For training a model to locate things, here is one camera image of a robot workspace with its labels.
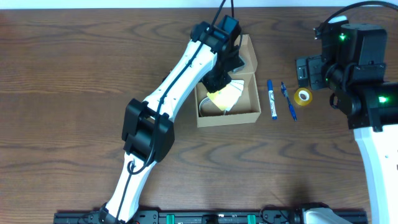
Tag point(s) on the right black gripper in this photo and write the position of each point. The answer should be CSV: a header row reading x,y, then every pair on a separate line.
x,y
306,72

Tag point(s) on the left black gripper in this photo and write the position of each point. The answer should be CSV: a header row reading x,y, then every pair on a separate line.
x,y
216,81

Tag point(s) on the small yellow tape roll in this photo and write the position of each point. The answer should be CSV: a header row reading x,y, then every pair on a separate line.
x,y
303,97

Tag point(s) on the yellow sticky note pad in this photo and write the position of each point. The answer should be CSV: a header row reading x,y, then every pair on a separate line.
x,y
227,97

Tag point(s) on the white tape roll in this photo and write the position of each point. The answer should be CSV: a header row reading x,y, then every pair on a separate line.
x,y
208,108

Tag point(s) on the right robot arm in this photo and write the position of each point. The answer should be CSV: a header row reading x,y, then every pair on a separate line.
x,y
352,66

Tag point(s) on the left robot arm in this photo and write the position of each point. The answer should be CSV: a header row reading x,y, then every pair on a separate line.
x,y
148,129

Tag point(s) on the blue ballpoint pen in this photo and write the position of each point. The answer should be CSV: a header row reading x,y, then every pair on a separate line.
x,y
286,95

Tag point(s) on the blue and white marker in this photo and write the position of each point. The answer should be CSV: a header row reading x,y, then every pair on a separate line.
x,y
271,99

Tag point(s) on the open cardboard box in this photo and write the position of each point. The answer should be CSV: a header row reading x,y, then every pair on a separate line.
x,y
248,107

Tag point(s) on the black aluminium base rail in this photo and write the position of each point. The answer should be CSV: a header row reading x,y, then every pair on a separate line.
x,y
273,215

